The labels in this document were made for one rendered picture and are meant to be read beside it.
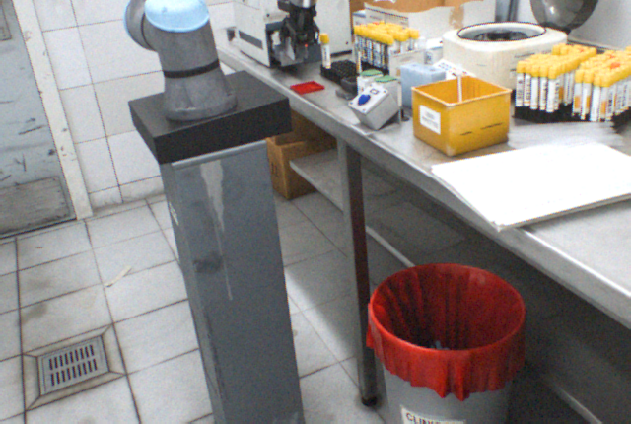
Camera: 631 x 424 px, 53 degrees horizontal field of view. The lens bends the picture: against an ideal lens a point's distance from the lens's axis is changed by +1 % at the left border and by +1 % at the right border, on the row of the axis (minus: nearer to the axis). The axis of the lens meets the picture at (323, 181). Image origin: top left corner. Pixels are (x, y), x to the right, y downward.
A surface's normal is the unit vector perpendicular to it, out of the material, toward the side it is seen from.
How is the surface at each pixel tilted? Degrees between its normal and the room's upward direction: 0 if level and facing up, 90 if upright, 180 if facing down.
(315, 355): 0
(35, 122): 90
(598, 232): 0
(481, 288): 73
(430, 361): 93
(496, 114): 90
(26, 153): 90
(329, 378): 0
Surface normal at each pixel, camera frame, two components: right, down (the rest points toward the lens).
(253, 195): 0.43, 0.35
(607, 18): -0.90, 0.26
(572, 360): -0.09, -0.90
